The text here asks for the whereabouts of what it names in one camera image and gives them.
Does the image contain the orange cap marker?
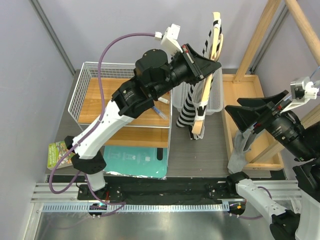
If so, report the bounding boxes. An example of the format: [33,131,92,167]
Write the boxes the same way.
[158,97,170,104]

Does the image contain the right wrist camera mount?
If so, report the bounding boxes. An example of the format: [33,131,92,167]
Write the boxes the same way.
[282,76,320,113]

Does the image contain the grey garment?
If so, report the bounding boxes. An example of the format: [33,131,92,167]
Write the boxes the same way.
[227,126,260,174]

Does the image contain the teal cutting board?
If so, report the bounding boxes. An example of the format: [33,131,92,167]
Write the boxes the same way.
[103,145,168,179]

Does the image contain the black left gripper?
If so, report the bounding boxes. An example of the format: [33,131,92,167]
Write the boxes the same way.
[151,43,221,100]

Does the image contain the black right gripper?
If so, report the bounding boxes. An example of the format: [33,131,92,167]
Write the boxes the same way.
[224,87,315,158]

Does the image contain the black white striped tank top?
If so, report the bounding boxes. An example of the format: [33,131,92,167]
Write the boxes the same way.
[176,19,225,141]

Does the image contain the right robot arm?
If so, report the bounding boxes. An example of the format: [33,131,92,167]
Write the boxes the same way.
[224,90,320,240]

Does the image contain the green paperback book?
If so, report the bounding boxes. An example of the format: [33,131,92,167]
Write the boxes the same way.
[47,141,75,170]

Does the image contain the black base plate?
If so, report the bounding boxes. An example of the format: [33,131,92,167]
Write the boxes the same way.
[47,175,249,206]

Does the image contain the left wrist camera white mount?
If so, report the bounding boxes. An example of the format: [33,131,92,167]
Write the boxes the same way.
[154,23,183,56]

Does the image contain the wooden clothes rack frame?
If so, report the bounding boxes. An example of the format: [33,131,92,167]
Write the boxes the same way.
[239,0,320,165]

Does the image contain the blue pen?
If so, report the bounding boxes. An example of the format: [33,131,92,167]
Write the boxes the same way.
[152,106,168,120]

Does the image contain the wooden rack base tray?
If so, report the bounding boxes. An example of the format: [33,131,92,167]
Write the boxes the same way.
[221,73,285,171]

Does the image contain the white plastic basket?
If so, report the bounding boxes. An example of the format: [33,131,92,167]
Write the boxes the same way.
[172,68,224,116]

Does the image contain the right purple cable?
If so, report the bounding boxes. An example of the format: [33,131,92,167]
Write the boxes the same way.
[237,91,320,221]

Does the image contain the blue wire hanger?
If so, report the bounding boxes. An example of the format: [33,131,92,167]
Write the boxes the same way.
[290,66,320,101]

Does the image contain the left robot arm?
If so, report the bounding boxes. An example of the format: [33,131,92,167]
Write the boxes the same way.
[64,44,222,200]

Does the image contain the white wire basket shelf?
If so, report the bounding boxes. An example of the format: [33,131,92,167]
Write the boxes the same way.
[68,61,172,148]

